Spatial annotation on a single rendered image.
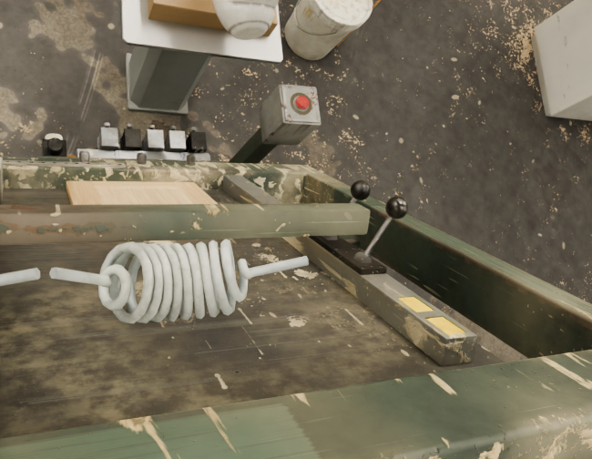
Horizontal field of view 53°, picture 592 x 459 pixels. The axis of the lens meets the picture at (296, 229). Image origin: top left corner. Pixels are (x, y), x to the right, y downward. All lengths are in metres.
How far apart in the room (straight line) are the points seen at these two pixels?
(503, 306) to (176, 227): 0.75
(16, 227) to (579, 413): 0.46
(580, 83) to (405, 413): 3.24
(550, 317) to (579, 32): 2.85
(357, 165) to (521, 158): 1.07
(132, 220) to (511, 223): 3.06
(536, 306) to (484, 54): 2.78
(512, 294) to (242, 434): 0.68
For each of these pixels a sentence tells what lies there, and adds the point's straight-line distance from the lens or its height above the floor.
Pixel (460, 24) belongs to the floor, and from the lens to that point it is 3.67.
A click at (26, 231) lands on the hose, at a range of 0.38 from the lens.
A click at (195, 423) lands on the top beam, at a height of 1.90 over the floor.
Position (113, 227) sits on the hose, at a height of 1.97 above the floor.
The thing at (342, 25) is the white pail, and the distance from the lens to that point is 2.71.
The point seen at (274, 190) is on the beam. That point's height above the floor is 0.88.
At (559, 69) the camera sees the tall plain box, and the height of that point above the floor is 0.18.
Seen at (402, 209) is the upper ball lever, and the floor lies 1.56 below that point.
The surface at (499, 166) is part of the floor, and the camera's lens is 3.43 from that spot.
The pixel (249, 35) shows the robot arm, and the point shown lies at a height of 0.98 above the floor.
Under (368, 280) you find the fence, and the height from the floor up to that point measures 1.55.
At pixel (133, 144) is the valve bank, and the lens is 1.71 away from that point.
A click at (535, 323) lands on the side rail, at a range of 1.02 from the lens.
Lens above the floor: 2.34
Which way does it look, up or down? 63 degrees down
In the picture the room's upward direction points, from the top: 61 degrees clockwise
